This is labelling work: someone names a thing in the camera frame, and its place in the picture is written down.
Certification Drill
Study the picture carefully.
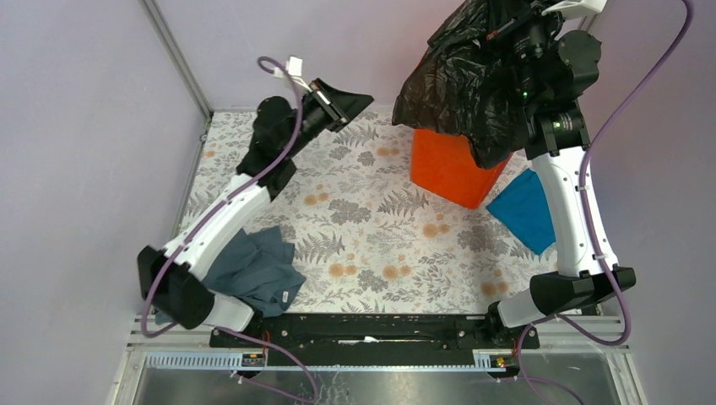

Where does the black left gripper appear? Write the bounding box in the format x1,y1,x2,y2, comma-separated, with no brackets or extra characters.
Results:
283,78,374,159

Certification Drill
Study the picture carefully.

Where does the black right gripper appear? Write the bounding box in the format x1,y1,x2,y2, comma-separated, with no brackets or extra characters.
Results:
485,0,570,106

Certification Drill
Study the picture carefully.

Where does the black plastic trash bag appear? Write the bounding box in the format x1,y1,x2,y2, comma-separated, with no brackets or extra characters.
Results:
392,0,529,169

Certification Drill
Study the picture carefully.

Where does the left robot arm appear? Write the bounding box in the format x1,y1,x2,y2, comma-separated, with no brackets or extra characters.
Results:
137,78,374,347

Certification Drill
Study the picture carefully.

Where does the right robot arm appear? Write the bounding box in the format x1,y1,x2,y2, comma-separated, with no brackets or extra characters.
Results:
482,1,636,348

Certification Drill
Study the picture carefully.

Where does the orange plastic trash bin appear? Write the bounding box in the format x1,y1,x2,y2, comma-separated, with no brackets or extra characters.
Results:
410,47,513,211

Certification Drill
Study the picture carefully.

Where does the floral patterned table mat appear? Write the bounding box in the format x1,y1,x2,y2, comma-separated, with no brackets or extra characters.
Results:
205,111,557,314

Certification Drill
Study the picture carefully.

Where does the bright blue folded cloth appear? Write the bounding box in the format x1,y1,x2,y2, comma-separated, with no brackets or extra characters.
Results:
486,169,556,255

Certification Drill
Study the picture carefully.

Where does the grey-blue crumpled cloth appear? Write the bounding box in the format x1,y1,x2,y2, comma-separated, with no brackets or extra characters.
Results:
155,225,307,326

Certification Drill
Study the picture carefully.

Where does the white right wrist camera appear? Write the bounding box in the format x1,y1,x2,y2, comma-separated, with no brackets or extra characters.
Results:
541,0,607,20

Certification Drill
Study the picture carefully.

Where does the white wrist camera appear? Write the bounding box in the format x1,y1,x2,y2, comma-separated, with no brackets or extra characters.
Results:
541,0,607,20
272,56,312,94

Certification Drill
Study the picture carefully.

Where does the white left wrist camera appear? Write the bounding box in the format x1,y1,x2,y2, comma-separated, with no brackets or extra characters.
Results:
272,56,312,94

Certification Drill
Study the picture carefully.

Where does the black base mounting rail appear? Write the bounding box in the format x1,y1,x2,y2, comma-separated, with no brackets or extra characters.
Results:
209,313,540,369

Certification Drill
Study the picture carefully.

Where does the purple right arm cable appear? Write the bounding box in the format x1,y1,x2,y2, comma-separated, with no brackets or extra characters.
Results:
514,0,696,403

